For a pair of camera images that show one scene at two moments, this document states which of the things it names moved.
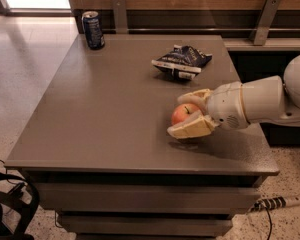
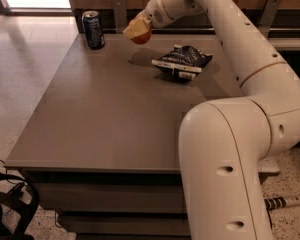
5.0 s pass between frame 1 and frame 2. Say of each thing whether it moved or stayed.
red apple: moved
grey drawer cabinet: stayed
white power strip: stayed
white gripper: moved
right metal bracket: stayed
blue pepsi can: stayed
